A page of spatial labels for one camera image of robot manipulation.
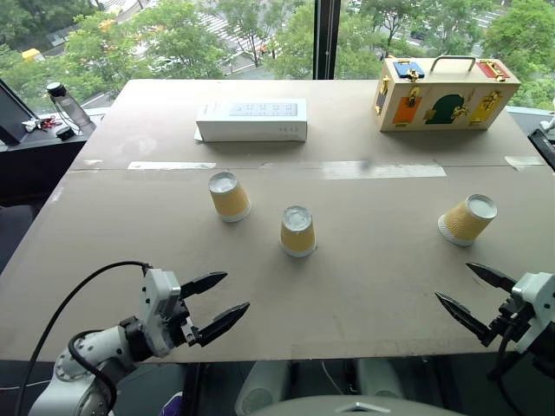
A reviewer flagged yellow ribbed paper cup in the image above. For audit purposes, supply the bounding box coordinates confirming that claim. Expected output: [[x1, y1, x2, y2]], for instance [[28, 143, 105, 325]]
[[437, 193, 499, 248], [279, 205, 317, 259], [207, 172, 252, 224]]

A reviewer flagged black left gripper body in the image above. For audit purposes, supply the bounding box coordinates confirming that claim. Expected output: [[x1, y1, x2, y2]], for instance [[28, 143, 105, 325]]
[[166, 296, 203, 348]]

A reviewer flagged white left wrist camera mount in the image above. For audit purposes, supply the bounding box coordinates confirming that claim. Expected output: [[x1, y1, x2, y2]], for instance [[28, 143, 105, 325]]
[[139, 268, 182, 359]]

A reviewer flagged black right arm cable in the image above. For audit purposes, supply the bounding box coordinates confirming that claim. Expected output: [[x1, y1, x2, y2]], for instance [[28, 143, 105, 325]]
[[486, 322, 524, 382]]

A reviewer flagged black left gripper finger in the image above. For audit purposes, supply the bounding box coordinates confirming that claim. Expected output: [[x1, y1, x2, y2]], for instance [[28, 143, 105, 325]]
[[179, 271, 229, 301], [196, 302, 251, 348]]

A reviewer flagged black window frame post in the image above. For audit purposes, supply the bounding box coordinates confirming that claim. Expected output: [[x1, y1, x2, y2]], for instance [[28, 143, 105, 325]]
[[313, 0, 342, 81]]

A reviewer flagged black device at table edge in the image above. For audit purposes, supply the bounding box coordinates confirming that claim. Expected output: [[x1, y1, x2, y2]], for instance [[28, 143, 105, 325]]
[[526, 127, 555, 170]]

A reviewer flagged black laptop screen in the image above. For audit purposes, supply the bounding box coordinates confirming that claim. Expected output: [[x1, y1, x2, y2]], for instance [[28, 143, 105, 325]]
[[0, 79, 39, 146]]

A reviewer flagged clear bottle with black cap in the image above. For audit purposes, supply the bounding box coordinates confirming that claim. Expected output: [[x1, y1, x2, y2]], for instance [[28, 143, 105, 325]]
[[46, 81, 93, 129]]

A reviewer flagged clear tape strip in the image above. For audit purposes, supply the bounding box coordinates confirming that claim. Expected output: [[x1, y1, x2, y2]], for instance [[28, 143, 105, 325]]
[[127, 160, 217, 171], [321, 160, 448, 180], [504, 155, 546, 171]]

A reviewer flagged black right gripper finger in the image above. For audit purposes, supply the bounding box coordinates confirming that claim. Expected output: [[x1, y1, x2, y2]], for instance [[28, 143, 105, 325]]
[[434, 290, 496, 348], [465, 262, 518, 295]]

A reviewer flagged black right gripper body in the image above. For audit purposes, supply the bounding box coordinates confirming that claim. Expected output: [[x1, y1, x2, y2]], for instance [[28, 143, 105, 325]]
[[488, 292, 537, 348]]

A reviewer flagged white flat cardboard box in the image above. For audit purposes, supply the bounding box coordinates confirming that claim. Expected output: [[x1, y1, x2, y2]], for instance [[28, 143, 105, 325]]
[[193, 98, 309, 143]]

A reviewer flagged wooden latch box with handle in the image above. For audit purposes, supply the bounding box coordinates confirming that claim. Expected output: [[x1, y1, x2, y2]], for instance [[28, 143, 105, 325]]
[[374, 55, 521, 133]]

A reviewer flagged silver robot torso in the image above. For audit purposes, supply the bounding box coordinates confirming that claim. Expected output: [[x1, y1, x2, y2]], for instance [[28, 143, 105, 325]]
[[245, 394, 467, 416]]

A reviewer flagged white rounded robot leg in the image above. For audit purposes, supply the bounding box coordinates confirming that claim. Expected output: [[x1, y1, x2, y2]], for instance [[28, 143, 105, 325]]
[[234, 359, 291, 416], [354, 358, 405, 400]]

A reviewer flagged thin white cable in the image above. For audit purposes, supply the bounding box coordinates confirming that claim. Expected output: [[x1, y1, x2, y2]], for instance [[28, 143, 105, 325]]
[[320, 360, 346, 396]]

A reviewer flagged black side table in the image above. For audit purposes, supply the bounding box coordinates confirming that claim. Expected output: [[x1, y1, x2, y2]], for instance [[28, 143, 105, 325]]
[[0, 113, 108, 208]]

